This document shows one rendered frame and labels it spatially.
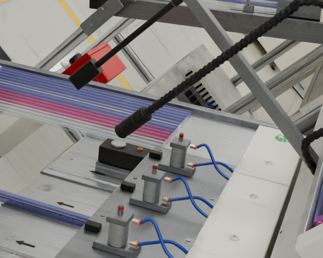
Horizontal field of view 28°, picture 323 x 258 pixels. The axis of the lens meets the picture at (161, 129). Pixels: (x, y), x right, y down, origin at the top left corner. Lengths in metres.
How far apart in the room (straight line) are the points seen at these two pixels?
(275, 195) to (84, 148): 0.37
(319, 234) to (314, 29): 1.48
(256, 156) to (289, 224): 0.25
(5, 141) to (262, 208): 1.25
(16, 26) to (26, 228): 2.19
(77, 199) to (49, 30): 2.28
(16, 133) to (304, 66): 0.88
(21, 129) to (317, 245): 1.47
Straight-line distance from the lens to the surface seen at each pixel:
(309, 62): 1.97
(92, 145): 1.10
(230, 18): 2.02
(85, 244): 0.74
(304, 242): 0.54
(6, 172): 2.44
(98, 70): 0.87
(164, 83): 2.29
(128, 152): 0.98
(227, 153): 1.13
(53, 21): 3.25
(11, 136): 1.95
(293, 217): 0.73
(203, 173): 0.92
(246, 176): 0.89
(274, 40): 5.39
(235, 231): 0.76
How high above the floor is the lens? 1.61
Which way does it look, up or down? 28 degrees down
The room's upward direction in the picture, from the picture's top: 55 degrees clockwise
